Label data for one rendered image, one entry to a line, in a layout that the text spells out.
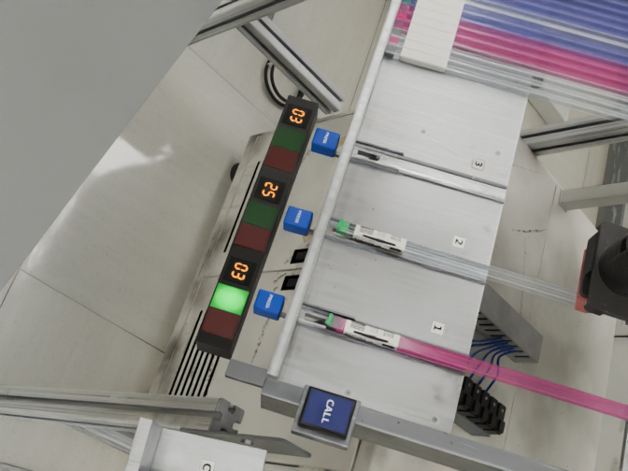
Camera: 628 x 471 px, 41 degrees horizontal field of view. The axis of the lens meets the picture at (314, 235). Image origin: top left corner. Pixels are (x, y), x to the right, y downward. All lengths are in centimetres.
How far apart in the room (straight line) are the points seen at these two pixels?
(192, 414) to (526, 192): 82
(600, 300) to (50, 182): 57
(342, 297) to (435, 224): 15
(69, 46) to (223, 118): 96
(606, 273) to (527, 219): 68
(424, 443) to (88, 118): 49
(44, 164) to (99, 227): 75
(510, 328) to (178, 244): 71
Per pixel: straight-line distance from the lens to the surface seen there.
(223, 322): 94
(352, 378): 92
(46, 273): 158
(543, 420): 159
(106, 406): 115
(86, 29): 96
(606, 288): 91
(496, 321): 137
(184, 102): 181
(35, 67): 92
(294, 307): 91
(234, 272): 96
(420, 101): 108
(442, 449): 90
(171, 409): 104
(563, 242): 169
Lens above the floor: 137
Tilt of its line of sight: 43 degrees down
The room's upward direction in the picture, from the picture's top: 83 degrees clockwise
